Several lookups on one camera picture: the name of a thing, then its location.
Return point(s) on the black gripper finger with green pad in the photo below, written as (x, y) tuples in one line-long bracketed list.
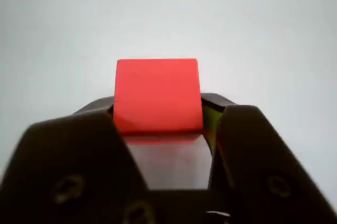
[(258, 155), (65, 160)]

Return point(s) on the red lego block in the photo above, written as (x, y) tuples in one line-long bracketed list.
[(158, 95)]

